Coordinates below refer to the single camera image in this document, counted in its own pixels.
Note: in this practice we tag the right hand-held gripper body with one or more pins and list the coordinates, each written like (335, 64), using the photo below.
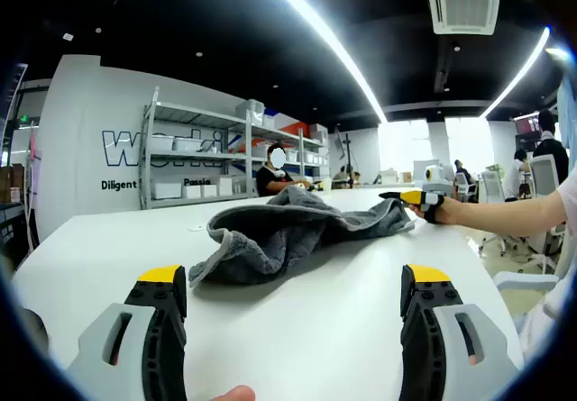
(439, 180)

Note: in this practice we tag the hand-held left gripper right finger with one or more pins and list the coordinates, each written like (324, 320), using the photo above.
(444, 333)

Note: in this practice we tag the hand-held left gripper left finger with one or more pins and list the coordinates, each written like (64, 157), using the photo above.
(135, 329)

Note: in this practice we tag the grey towel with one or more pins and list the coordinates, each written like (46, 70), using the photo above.
(279, 239)

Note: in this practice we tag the person's right hand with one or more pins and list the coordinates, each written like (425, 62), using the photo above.
(444, 214)

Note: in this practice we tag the person's left hand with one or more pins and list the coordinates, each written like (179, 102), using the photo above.
(234, 394)

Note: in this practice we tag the black tripod stand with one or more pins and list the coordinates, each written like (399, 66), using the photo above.
(348, 162)

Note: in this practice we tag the white chair armrest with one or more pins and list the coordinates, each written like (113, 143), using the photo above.
(523, 280)

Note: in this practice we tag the white office chair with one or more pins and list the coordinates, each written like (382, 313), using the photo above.
(543, 180)

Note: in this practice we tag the small white card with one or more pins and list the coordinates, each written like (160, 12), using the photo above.
(195, 228)

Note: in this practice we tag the long ceiling light strip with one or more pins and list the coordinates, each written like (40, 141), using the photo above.
(324, 36)
(518, 76)

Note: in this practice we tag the light blue cloth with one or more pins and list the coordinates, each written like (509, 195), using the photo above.
(567, 103)

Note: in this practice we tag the white table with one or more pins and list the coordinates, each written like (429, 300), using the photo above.
(293, 329)

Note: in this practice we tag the grey metal shelving rack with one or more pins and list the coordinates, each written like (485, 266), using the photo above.
(248, 135)

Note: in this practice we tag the ceiling air conditioner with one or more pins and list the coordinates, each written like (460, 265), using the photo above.
(464, 4)

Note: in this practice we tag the cardboard box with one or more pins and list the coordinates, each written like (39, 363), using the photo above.
(11, 182)

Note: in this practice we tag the metal storage shelf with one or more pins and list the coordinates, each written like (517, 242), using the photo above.
(189, 144)

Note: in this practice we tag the pink hanging item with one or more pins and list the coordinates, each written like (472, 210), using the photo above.
(36, 148)

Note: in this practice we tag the red wall monitor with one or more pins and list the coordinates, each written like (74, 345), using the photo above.
(527, 125)

